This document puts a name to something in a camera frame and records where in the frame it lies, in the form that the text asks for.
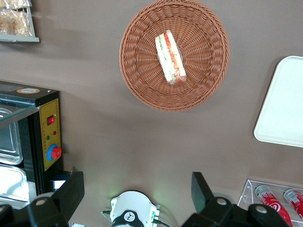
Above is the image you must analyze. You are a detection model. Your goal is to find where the black food warmer cabinet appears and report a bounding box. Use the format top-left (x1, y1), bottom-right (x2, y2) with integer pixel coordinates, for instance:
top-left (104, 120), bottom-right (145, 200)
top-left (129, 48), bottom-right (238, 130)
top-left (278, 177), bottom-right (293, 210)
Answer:
top-left (0, 80), bottom-right (64, 210)

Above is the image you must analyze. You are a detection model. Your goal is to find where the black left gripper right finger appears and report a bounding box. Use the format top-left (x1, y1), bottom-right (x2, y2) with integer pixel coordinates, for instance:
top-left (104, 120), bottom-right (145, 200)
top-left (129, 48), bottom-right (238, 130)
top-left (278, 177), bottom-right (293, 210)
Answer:
top-left (181, 172), bottom-right (294, 227)

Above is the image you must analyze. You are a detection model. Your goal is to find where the steel warmer pan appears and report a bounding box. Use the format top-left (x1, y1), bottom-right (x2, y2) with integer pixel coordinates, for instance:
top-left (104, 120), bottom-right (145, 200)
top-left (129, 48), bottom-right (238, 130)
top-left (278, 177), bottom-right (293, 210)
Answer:
top-left (0, 163), bottom-right (30, 203)
top-left (0, 107), bottom-right (24, 166)

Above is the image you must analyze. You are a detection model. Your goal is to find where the triangle sandwich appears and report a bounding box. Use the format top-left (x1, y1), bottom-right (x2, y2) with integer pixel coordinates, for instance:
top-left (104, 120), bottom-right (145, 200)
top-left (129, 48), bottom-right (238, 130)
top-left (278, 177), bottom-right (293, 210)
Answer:
top-left (155, 29), bottom-right (187, 87)

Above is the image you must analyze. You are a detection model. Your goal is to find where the round brown wicker basket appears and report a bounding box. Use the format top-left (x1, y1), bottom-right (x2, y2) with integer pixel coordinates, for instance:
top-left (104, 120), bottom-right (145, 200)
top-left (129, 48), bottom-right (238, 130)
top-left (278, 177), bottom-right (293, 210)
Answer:
top-left (119, 0), bottom-right (231, 113)

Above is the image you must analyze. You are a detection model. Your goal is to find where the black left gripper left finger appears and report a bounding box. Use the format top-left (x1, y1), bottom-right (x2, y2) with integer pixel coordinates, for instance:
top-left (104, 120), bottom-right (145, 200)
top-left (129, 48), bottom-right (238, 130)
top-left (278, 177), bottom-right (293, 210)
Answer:
top-left (0, 171), bottom-right (85, 227)

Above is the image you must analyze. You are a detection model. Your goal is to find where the grey snack tray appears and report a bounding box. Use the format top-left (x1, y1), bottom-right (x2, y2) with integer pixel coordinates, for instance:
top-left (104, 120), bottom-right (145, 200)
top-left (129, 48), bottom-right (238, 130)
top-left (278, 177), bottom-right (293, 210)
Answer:
top-left (0, 0), bottom-right (40, 43)

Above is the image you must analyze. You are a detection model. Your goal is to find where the clear bag of snacks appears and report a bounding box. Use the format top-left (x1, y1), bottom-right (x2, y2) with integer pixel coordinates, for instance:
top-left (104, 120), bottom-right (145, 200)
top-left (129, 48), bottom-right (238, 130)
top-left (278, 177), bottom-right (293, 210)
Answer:
top-left (0, 0), bottom-right (31, 10)
top-left (0, 8), bottom-right (33, 37)

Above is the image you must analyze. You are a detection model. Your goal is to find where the cream plastic tray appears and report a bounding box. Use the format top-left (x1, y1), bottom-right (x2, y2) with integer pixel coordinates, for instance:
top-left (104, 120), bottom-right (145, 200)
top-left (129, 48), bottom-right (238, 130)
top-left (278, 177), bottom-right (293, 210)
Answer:
top-left (253, 55), bottom-right (303, 148)

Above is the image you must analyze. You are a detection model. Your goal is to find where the red cola bottle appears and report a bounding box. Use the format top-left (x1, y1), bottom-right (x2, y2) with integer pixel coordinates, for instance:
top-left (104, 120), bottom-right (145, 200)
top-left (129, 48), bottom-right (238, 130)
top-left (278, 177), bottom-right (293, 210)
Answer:
top-left (255, 184), bottom-right (293, 227)
top-left (283, 188), bottom-right (303, 216)

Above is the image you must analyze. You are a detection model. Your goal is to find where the clear acrylic bottle rack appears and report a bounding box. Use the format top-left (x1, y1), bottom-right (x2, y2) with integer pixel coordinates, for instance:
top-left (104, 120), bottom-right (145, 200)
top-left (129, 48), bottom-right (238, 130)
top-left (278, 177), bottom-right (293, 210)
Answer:
top-left (237, 179), bottom-right (303, 227)

